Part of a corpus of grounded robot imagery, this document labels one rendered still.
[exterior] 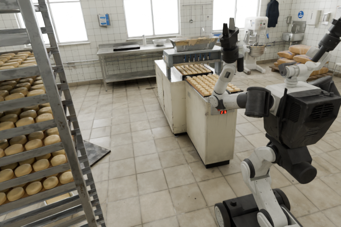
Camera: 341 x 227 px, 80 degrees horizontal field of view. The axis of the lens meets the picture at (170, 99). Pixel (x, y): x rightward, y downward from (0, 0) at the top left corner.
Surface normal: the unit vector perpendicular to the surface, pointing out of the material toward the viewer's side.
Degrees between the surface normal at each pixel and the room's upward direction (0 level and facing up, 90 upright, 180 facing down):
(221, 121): 90
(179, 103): 90
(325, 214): 0
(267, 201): 33
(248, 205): 0
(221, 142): 90
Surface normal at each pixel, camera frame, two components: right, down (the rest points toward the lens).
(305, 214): -0.05, -0.92
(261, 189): 0.08, -0.56
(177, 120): 0.22, 0.38
